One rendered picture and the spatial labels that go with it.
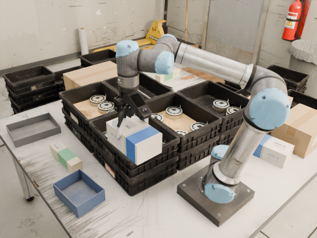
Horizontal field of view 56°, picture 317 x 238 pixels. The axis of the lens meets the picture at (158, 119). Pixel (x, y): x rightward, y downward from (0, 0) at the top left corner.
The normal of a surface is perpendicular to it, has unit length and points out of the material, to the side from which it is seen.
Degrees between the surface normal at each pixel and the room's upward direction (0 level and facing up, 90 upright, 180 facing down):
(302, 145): 90
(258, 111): 86
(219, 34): 90
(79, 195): 0
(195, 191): 4
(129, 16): 90
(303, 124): 0
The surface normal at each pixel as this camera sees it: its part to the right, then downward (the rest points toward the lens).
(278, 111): -0.22, 0.45
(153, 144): 0.65, 0.42
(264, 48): -0.76, 0.33
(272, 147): 0.02, -0.85
